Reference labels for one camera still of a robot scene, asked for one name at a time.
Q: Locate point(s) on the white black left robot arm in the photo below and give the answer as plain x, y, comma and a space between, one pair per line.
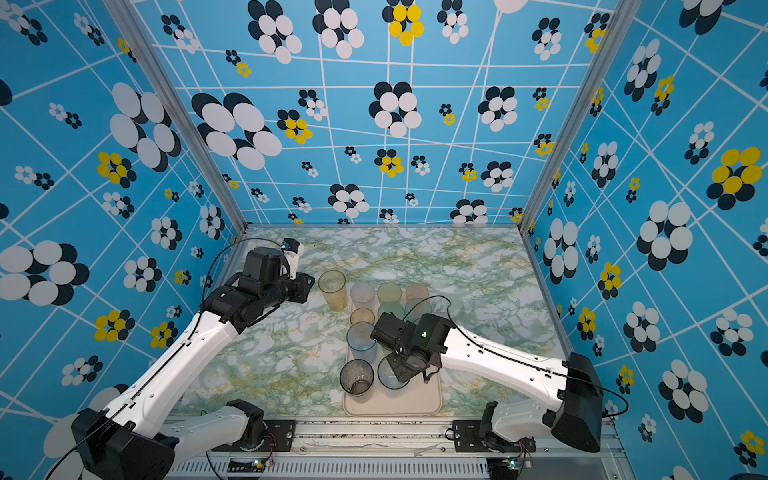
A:
130, 437

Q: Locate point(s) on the yellow clear glass column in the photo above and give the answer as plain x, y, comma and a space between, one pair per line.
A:
332, 285

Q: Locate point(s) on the pink textured cup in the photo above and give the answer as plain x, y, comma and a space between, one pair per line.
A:
416, 291

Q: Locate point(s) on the teal textured cup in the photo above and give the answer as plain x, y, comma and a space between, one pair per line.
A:
416, 307
393, 308

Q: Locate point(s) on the clear frosted textured cup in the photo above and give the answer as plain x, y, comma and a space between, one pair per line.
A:
363, 295

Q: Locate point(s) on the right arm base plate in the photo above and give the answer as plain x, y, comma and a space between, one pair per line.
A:
473, 436

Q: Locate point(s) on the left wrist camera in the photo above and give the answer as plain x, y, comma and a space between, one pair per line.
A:
292, 250

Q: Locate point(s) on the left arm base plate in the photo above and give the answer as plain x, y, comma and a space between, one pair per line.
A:
272, 436

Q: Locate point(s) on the grey smoky glass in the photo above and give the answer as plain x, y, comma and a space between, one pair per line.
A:
356, 377

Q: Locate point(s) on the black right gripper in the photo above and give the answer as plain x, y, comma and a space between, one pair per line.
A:
401, 374

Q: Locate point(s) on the blue clear tall glass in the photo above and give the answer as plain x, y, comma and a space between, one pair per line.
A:
388, 378

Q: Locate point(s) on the small green circuit board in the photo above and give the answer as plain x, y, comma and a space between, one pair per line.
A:
248, 466

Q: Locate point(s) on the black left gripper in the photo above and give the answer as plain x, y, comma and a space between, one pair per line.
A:
303, 287

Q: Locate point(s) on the light green textured cup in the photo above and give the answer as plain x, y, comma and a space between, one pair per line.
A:
389, 292

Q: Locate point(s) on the aluminium front frame rail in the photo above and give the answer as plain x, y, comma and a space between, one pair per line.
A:
408, 448

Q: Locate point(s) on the beige rectangular tray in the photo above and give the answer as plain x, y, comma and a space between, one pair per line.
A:
416, 399

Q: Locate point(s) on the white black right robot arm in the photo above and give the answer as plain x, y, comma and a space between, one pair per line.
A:
567, 396

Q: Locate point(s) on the amber short glass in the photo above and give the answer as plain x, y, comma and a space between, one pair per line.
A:
363, 315

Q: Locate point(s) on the blue clear glass front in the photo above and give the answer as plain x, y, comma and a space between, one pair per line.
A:
360, 343

